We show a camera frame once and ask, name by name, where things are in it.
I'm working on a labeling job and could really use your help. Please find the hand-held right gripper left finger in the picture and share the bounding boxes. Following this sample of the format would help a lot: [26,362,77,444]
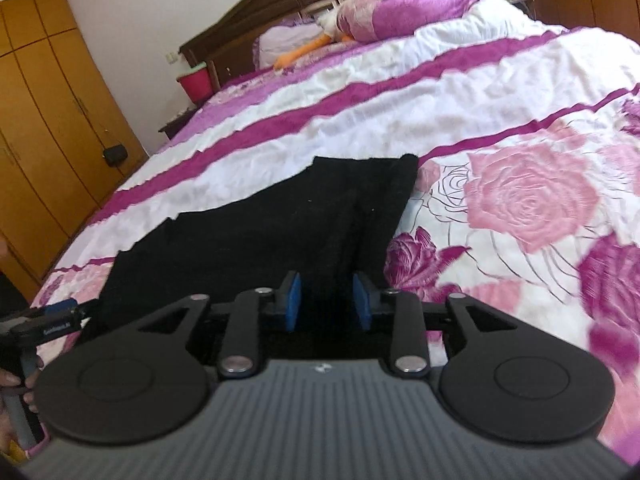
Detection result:
[135,270,303,380]

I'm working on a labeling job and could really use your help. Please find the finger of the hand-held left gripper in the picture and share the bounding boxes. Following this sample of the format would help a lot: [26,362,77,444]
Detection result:
[30,298,101,322]

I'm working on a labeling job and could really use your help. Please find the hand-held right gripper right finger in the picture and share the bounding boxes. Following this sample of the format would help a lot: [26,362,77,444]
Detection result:
[352,271,518,377]

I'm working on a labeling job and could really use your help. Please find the black button cardigan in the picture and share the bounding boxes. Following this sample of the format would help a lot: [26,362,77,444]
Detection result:
[97,152,420,363]

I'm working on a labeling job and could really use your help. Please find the person's left hand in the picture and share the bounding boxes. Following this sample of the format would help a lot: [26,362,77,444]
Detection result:
[0,367,40,411]

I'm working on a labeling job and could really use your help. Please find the small black pouch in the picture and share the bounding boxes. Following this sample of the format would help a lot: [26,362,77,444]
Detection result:
[102,144,129,167]

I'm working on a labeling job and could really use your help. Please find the wooden wardrobe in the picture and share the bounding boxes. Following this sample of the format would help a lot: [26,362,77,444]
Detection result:
[0,0,149,287]

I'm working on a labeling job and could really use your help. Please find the dark wooden nightstand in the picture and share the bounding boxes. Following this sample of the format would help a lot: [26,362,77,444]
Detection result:
[159,105,202,141]

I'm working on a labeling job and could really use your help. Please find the purple floral bedspread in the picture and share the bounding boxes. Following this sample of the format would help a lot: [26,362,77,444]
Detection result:
[30,0,640,461]

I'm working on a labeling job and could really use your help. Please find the red plastic bucket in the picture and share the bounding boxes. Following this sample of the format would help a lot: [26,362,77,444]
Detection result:
[177,61,213,104]

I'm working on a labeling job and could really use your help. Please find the white duck plush toy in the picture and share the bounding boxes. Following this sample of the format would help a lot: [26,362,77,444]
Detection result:
[274,0,401,70]

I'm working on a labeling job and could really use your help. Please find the lilac pillow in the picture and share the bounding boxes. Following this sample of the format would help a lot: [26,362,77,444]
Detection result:
[257,22,332,69]

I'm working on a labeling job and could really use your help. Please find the dark wooden headboard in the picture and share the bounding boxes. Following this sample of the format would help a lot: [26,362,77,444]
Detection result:
[179,0,471,87]

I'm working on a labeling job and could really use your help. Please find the folded purple patchwork quilt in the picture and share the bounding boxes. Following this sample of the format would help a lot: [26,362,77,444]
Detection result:
[336,0,493,44]

